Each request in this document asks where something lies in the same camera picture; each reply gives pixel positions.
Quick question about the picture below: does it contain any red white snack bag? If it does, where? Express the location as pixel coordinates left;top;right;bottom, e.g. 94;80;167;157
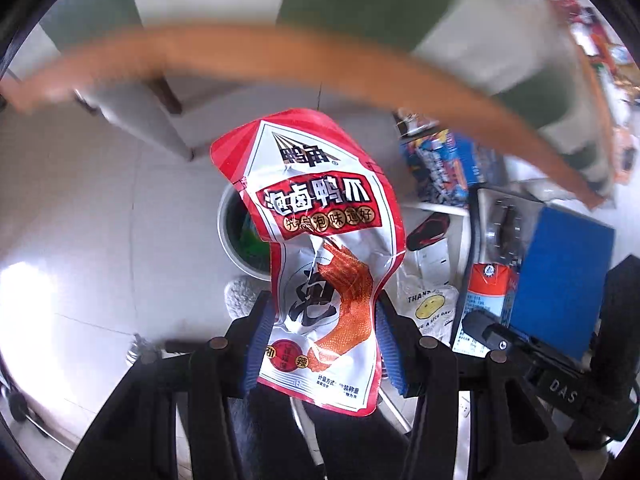
209;108;406;416

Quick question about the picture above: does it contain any white round trash bin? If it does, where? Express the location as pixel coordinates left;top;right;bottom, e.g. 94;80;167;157
217;184;270;282

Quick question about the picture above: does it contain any orange white spray can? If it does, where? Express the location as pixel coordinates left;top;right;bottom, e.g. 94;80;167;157
452;263;518;358

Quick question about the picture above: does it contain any white smiley plastic bag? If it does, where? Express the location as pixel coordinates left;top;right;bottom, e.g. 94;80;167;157
396;274;459;346

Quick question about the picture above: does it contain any blue folder board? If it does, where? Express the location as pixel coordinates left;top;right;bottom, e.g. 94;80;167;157
509;207;615;361

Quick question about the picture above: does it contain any black red flip-flop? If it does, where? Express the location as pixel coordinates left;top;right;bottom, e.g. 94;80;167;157
406;212;450;252

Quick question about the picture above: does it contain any blue Super cardboard box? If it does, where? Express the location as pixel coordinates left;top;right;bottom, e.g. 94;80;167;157
400;129;508;207

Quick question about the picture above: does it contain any left grey fuzzy slipper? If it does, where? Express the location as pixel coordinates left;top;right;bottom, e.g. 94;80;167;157
224;275;269;321

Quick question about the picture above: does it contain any pile of snacks and bottles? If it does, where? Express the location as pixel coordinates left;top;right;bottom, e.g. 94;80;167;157
548;0;639;184

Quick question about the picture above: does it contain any green white checkered tablecloth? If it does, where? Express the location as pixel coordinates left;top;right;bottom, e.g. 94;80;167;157
0;0;622;212

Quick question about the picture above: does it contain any white table leg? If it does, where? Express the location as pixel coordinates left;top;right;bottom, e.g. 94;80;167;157
76;82;193;162

